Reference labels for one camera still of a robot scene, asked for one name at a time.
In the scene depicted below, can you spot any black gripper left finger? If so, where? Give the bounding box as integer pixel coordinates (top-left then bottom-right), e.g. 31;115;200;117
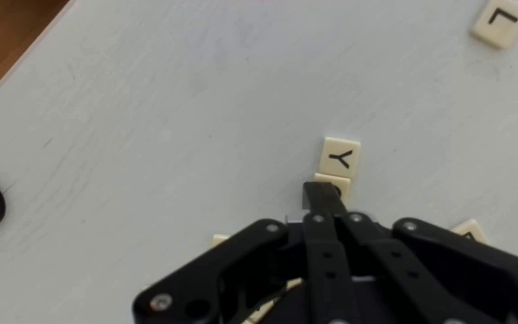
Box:
132;218;306;324

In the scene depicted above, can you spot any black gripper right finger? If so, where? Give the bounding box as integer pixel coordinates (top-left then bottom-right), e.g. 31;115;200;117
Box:
303;182;518;324

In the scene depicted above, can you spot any cream tile letter Y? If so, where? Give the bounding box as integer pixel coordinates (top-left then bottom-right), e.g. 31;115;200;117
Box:
319;137;362;178

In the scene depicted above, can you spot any cream tile letter O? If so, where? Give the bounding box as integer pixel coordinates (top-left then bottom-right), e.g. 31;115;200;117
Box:
315;173;353;202

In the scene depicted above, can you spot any cream tile letter e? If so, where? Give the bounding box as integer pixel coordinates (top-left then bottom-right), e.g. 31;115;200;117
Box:
211;234;229;248
454;220;490;243

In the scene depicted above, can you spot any cream tile letter L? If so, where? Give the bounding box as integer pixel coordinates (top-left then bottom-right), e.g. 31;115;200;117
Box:
470;0;518;50

